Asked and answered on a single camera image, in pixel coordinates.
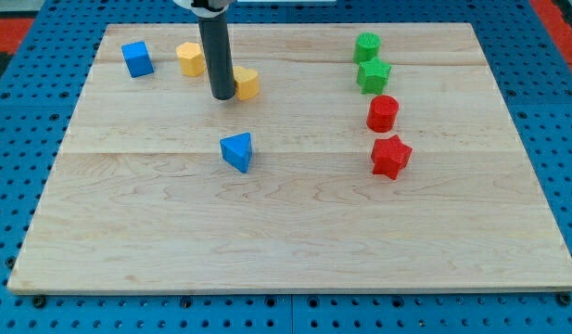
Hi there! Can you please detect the yellow pentagon block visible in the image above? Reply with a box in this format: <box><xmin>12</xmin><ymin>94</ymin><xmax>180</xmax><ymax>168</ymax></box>
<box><xmin>175</xmin><ymin>42</ymin><xmax>205</xmax><ymax>77</ymax></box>

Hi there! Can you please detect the wooden board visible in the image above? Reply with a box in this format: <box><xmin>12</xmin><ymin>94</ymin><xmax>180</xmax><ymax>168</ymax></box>
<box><xmin>8</xmin><ymin>23</ymin><xmax>572</xmax><ymax>295</ymax></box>

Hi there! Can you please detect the red star block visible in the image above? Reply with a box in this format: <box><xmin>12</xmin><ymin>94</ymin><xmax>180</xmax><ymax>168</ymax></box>
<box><xmin>371</xmin><ymin>135</ymin><xmax>413</xmax><ymax>180</ymax></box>

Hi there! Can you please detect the blue cube block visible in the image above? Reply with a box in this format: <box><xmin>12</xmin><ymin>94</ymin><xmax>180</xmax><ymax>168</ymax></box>
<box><xmin>121</xmin><ymin>41</ymin><xmax>154</xmax><ymax>78</ymax></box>

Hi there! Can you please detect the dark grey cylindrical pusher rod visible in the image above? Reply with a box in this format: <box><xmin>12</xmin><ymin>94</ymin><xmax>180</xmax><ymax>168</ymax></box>
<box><xmin>197</xmin><ymin>15</ymin><xmax>235</xmax><ymax>100</ymax></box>

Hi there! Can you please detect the red cylinder block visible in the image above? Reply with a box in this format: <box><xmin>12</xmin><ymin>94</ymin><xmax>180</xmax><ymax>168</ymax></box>
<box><xmin>366</xmin><ymin>95</ymin><xmax>400</xmax><ymax>133</ymax></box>

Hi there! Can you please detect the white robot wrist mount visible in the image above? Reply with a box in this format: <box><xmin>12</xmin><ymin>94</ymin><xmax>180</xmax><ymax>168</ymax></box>
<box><xmin>173</xmin><ymin>0</ymin><xmax>230</xmax><ymax>19</ymax></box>

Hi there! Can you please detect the green star block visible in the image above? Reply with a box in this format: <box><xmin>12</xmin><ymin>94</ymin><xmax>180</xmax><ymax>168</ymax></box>
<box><xmin>356</xmin><ymin>58</ymin><xmax>392</xmax><ymax>95</ymax></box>

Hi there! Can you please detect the yellow heart block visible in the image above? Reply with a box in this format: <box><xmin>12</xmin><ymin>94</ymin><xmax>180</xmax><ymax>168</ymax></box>
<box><xmin>233</xmin><ymin>66</ymin><xmax>260</xmax><ymax>100</ymax></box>

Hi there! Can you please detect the blue triangle block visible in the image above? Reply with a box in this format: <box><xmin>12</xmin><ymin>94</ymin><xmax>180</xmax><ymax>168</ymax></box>
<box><xmin>220</xmin><ymin>133</ymin><xmax>252</xmax><ymax>173</ymax></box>

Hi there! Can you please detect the green cylinder block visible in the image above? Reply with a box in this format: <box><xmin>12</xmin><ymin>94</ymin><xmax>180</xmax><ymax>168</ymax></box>
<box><xmin>353</xmin><ymin>32</ymin><xmax>381</xmax><ymax>64</ymax></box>

